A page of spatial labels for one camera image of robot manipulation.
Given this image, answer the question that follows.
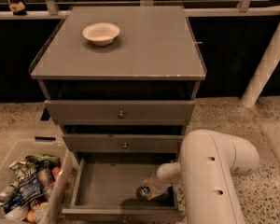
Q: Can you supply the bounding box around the grey open bottom drawer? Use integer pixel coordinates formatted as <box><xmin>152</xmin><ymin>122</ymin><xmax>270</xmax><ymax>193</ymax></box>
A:
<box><xmin>63</xmin><ymin>153</ymin><xmax>185</xmax><ymax>224</ymax></box>

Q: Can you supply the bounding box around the blue snack bag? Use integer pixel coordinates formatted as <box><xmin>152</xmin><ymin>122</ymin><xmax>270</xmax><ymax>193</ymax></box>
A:
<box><xmin>19</xmin><ymin>168</ymin><xmax>42</xmax><ymax>206</ymax></box>

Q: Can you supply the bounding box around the grey drawer cabinet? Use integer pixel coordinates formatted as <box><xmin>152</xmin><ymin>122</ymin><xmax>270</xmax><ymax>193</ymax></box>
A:
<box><xmin>28</xmin><ymin>5</ymin><xmax>207</xmax><ymax>173</ymax></box>

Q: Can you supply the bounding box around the white paper bowl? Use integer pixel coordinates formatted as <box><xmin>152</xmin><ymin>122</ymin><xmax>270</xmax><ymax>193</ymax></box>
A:
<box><xmin>82</xmin><ymin>22</ymin><xmax>120</xmax><ymax>46</ymax></box>

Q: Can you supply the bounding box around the clear plastic storage bin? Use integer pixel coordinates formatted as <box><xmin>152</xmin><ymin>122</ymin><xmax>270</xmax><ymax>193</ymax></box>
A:
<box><xmin>0</xmin><ymin>141</ymin><xmax>73</xmax><ymax>224</ymax></box>

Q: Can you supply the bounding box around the green snack bag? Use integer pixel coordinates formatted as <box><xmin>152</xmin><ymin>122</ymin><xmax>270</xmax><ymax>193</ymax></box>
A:
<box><xmin>25</xmin><ymin>154</ymin><xmax>61</xmax><ymax>169</ymax></box>

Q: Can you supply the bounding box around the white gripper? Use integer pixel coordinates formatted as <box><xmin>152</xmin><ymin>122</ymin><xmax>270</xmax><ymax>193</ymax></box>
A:
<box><xmin>141</xmin><ymin>174</ymin><xmax>170</xmax><ymax>200</ymax></box>

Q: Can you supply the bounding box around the blue silver redbull can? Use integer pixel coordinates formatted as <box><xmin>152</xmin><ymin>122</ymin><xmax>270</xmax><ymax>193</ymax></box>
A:
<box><xmin>139</xmin><ymin>186</ymin><xmax>151</xmax><ymax>200</ymax></box>

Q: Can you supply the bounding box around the grey middle drawer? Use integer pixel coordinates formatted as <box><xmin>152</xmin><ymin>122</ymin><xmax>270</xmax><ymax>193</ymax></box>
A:
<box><xmin>63</xmin><ymin>134</ymin><xmax>183</xmax><ymax>153</ymax></box>

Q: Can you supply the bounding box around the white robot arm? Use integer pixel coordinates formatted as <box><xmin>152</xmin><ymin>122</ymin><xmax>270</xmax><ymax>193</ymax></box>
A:
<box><xmin>140</xmin><ymin>130</ymin><xmax>259</xmax><ymax>224</ymax></box>

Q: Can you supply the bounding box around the grey top drawer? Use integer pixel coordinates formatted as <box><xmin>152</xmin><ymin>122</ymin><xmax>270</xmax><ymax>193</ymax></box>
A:
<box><xmin>45</xmin><ymin>100</ymin><xmax>194</xmax><ymax>125</ymax></box>

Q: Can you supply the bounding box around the small yellow black object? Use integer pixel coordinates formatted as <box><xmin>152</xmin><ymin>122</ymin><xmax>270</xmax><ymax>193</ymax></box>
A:
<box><xmin>8</xmin><ymin>2</ymin><xmax>27</xmax><ymax>16</ymax></box>

